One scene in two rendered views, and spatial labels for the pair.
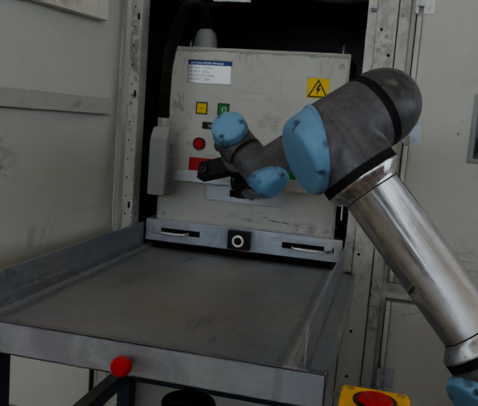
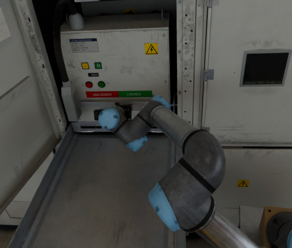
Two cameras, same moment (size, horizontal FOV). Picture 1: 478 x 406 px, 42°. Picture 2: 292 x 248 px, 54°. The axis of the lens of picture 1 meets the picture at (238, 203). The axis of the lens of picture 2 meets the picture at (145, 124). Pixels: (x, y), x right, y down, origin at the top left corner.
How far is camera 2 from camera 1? 0.73 m
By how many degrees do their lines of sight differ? 29
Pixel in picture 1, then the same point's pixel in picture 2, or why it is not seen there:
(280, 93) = (129, 53)
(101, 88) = (22, 72)
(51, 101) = not seen: outside the picture
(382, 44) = (187, 24)
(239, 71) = (102, 43)
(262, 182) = (134, 148)
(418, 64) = (210, 36)
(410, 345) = not seen: hidden behind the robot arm
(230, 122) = (109, 117)
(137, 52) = (36, 42)
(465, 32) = (238, 15)
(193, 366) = not seen: outside the picture
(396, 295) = not seen: hidden behind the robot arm
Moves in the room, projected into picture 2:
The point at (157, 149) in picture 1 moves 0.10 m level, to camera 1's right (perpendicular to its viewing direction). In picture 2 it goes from (67, 100) to (89, 97)
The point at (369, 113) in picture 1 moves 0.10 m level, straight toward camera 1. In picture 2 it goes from (198, 196) to (203, 234)
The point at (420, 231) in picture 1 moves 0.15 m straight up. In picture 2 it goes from (229, 241) to (236, 204)
